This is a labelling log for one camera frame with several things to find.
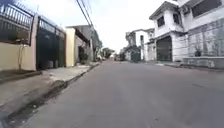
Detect tree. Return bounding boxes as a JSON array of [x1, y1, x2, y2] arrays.
[[101, 47, 115, 60]]

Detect white house with green gate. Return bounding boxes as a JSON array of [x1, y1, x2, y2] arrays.
[[122, 28, 156, 63]]

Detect grey asphalt road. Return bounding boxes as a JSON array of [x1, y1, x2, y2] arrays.
[[18, 59, 224, 128]]

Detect yellow building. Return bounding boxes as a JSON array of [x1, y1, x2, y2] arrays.
[[64, 24, 103, 68]]

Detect white two-storey house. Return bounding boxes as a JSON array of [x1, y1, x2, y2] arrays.
[[148, 1, 190, 64]]

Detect dark green metal gate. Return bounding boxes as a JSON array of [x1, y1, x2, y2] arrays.
[[35, 16, 67, 70]]

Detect dark kerb gutter strip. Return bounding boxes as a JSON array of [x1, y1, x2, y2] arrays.
[[2, 62, 101, 128]]

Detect grey concrete sidewalk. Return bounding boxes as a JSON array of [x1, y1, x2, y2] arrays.
[[0, 63, 98, 116]]

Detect overhead wires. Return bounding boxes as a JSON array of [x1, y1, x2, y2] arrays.
[[75, 0, 96, 28]]

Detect white building with grey wall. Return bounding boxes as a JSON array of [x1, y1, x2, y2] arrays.
[[177, 0, 224, 70]]

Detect beige wall with metal fence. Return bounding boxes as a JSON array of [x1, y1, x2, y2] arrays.
[[0, 2, 39, 72]]

